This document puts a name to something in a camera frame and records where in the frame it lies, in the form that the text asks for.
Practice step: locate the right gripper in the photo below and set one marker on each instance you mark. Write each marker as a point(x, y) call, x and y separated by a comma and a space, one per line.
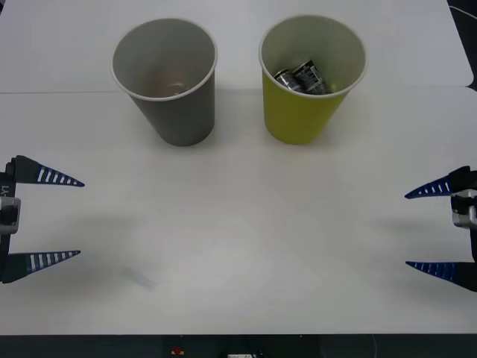
point(474, 246)

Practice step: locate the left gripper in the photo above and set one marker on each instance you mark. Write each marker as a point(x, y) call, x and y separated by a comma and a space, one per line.
point(8, 184)

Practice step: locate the silver-grey black left arm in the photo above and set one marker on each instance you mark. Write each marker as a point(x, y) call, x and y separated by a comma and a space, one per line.
point(9, 215)

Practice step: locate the silver-grey black right arm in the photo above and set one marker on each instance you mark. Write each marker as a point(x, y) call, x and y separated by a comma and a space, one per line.
point(464, 210)

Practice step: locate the grey plastic waste bin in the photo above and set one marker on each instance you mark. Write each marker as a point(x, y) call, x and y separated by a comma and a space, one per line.
point(186, 119)

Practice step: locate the yellow-green plastic waste bin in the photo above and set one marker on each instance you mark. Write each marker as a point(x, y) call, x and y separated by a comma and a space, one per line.
point(294, 119)

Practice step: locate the red button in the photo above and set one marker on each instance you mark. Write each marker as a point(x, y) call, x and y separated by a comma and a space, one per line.
point(177, 350)

